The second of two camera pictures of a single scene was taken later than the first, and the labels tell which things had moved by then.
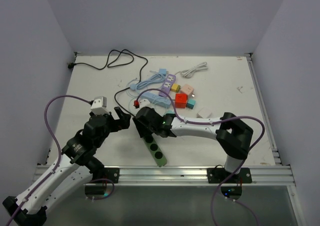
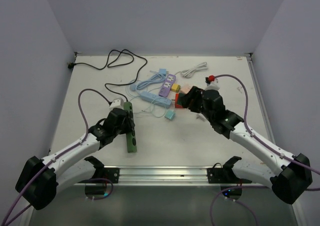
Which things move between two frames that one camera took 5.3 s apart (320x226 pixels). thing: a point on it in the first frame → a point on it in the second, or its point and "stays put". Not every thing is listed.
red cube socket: [181, 100] stays put
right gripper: [142, 129] → [195, 93]
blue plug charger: [163, 71] stays put
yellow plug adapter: [175, 88] stays put
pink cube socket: [187, 89] stays put
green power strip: [158, 156] → [131, 136]
